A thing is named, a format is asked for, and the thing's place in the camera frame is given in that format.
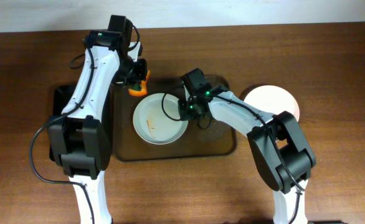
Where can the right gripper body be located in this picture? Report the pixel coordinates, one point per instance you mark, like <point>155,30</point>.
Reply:
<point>185,109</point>

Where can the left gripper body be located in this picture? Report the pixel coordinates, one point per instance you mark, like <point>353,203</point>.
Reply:
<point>137,78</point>

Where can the orange green scrub sponge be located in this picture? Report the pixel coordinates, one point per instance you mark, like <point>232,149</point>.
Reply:
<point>140,88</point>

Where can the pale blue plate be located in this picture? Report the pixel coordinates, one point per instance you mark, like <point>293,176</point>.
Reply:
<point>156,120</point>

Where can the pink white plate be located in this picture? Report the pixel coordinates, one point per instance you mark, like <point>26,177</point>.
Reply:
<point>273,99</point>

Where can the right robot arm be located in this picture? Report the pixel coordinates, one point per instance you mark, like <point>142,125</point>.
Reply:
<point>282,154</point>

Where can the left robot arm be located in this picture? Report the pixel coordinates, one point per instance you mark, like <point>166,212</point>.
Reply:
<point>82,116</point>

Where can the brown serving tray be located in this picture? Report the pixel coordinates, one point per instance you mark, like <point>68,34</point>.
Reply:
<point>201,138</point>

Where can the black small tray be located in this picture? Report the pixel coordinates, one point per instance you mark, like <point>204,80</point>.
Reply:
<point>62,95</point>

